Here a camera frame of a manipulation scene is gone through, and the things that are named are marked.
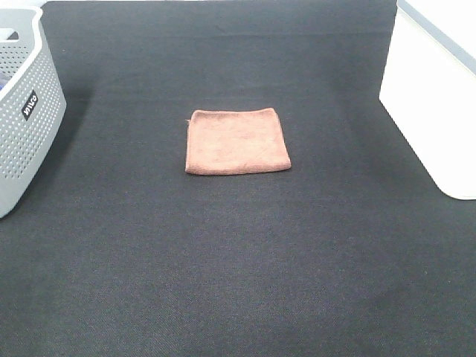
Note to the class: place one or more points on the brown towel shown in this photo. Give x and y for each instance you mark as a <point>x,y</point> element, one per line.
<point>234,143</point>

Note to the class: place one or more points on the black table mat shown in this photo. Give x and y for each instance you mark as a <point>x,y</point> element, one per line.
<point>115,250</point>

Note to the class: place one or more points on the white storage box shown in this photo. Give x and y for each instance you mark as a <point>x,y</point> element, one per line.
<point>428,89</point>

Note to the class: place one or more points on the grey perforated laundry basket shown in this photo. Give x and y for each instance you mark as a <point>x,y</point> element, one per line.
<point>32,101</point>

